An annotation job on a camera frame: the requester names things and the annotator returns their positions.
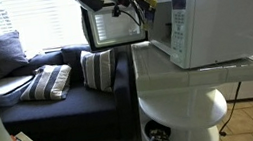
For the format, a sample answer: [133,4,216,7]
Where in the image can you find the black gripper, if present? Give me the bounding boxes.
[127,0,158,34]

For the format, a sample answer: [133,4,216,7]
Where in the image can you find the black framed microwave door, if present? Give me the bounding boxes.
[78,0,153,53]

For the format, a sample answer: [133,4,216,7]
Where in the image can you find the white microwave oven body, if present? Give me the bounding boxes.
[141,0,253,76]

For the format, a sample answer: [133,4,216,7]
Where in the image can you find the white tiled kitchen counter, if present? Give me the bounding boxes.
[128,23,253,118]

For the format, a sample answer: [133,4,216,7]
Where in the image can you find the upright striped pillow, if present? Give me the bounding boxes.
[78,45,122,98]

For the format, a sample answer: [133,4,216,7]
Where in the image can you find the white rounded end shelf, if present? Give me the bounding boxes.
[134,82,234,141]

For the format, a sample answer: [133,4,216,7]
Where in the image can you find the dark bowl with items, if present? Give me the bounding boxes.
[142,117,173,141]

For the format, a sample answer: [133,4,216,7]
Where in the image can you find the flat lying striped pillow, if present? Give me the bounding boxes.
[15,61,77,107]

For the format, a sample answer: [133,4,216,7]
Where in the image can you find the dark blue sofa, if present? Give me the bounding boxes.
[0,37,140,141]

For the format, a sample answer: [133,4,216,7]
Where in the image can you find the white window blinds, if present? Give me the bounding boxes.
[0,0,108,62]

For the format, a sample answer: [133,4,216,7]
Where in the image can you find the grey closed laptop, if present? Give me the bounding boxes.
[0,72,37,97]

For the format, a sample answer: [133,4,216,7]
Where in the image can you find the light blue cushion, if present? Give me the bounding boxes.
[0,81,39,110]

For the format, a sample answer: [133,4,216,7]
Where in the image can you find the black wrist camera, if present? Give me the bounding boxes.
[110,4,123,19]

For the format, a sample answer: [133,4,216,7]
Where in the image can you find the black power cable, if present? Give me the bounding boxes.
[212,81,250,138]

